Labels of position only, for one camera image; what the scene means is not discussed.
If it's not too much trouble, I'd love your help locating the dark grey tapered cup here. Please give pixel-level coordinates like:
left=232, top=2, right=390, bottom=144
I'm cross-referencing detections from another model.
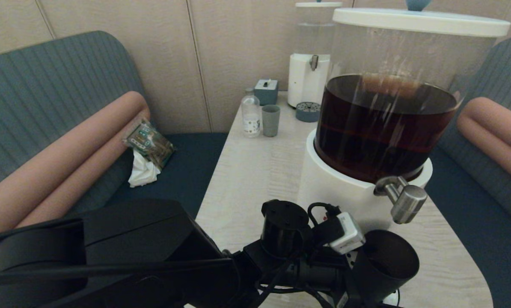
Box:
left=349, top=230, right=420, bottom=306

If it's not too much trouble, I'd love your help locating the large metal dispenser tap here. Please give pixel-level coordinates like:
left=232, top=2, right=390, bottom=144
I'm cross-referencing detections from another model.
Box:
left=373, top=175, right=428, bottom=225

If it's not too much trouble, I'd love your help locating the grey-green plastic cup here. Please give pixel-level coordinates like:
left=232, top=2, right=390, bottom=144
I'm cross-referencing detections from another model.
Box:
left=261, top=105, right=281, bottom=137

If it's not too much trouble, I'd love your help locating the large tea drink dispenser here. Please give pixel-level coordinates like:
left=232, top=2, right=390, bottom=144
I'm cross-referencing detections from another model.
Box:
left=295, top=21, right=501, bottom=234

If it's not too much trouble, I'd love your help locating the large blue-grey drip tray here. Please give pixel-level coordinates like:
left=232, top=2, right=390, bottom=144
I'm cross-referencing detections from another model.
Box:
left=384, top=289, right=401, bottom=308

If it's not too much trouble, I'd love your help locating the teal upholstered bench sofa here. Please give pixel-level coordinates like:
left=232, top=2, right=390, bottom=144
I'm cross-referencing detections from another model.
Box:
left=425, top=36, right=511, bottom=308
left=0, top=31, right=229, bottom=308

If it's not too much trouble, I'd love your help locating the small blue-grey drip tray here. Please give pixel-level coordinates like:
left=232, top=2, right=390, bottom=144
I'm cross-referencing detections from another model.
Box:
left=295, top=101, right=322, bottom=123

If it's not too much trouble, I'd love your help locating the pink cylindrical bolster cushion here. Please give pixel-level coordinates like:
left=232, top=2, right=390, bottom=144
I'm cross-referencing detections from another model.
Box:
left=0, top=92, right=148, bottom=240
left=16, top=108, right=151, bottom=229
left=457, top=112, right=511, bottom=191
left=465, top=97, right=511, bottom=150

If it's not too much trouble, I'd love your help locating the clear plastic bottle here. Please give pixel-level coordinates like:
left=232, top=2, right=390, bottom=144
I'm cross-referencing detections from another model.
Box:
left=241, top=88, right=261, bottom=138

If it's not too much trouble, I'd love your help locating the small white water dispenser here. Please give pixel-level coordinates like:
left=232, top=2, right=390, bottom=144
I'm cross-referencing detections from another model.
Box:
left=287, top=6, right=344, bottom=109

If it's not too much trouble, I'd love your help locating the blue-grey square box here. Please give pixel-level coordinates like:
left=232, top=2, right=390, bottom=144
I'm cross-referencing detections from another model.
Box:
left=254, top=79, right=279, bottom=106

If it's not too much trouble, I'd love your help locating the crumpled white tissue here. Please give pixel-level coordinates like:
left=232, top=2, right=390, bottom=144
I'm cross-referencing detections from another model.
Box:
left=128, top=150, right=162, bottom=189

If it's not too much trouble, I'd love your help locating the large white dispenser lid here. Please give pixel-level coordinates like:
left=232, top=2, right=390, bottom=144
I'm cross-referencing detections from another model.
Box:
left=333, top=0, right=511, bottom=38

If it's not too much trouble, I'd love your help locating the small white dispenser lid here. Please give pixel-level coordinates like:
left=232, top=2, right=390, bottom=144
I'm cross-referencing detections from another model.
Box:
left=295, top=1, right=343, bottom=8

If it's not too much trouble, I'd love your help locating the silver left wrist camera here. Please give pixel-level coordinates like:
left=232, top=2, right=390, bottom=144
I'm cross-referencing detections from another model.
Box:
left=329, top=212, right=366, bottom=255

